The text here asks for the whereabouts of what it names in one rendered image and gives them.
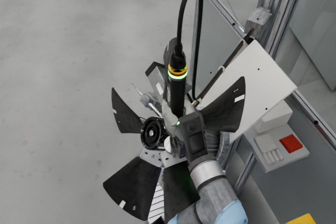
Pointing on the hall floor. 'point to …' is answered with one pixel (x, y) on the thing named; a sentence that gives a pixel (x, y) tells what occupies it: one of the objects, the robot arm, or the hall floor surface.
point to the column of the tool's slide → (275, 2)
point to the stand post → (229, 155)
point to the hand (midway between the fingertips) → (173, 100)
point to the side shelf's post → (251, 161)
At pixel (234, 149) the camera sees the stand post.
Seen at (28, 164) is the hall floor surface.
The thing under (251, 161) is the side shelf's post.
